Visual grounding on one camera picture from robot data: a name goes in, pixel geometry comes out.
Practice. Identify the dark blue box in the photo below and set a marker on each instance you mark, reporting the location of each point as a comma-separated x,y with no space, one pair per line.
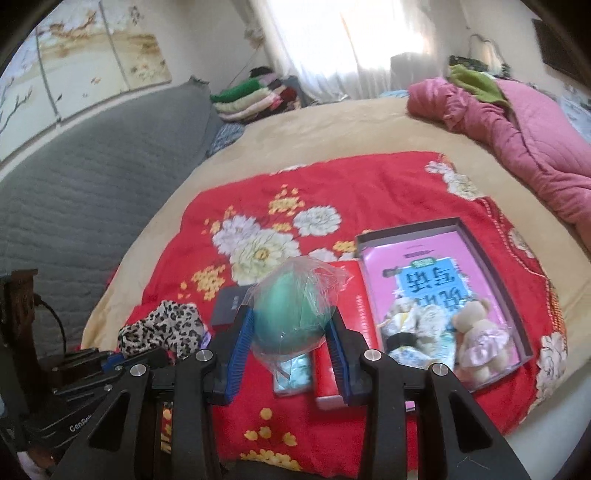
226,307

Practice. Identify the red floral blanket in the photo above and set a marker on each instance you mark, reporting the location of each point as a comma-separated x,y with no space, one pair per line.
392,194

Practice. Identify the green ball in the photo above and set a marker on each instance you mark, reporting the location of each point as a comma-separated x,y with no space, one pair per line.
281,314

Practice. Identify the white curtain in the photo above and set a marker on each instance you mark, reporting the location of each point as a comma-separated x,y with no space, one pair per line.
351,46

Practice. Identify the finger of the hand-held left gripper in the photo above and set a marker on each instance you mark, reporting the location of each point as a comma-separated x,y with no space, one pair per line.
113,362

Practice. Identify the red and white box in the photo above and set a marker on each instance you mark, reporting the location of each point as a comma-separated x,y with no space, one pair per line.
358,295

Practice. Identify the pink quilt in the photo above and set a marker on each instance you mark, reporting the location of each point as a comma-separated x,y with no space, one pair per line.
531,138

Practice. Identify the dark patterned cloth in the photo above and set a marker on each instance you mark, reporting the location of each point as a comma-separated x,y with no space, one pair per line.
466,62

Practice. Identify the pink book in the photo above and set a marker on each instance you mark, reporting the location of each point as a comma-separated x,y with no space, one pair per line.
434,251

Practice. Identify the light blue packaged item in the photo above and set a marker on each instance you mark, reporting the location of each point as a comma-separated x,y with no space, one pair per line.
293,376

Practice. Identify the blue patterned cloth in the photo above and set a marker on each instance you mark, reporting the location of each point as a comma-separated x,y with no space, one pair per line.
226,134

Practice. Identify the landscape wall painting panel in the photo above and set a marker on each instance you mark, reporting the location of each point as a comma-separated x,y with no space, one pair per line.
78,60
138,41
23,110

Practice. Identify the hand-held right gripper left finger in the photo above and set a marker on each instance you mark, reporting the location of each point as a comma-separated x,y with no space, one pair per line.
240,353

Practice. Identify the black wall television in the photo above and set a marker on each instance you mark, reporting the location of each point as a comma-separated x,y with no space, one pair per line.
558,50

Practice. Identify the grey quilted headboard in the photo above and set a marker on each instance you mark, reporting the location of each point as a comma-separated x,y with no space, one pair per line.
92,184

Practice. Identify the grey chair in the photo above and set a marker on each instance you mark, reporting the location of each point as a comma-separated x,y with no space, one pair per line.
408,74

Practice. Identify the white floral cloth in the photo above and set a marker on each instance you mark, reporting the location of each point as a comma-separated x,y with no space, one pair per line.
429,356

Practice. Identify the green cloth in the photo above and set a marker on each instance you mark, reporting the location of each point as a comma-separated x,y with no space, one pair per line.
480,87

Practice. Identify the pile of folded clothes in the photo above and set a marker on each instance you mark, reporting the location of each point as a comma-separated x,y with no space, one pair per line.
244,99

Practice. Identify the beige teddy bear pink dress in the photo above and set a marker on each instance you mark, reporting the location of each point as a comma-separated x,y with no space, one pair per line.
475,319

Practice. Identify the dark wooden furniture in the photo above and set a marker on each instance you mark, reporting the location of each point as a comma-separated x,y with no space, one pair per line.
18,295

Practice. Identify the white teddy bear purple dress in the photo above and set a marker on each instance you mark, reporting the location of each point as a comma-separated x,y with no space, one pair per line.
406,314

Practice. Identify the leopard print scrunchie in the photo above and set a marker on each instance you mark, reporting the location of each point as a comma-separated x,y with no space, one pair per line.
171,323

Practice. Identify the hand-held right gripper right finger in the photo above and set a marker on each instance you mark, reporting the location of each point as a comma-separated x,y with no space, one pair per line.
339,367

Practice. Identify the beige bed sheet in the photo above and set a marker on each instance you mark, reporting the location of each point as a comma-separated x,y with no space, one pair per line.
323,134

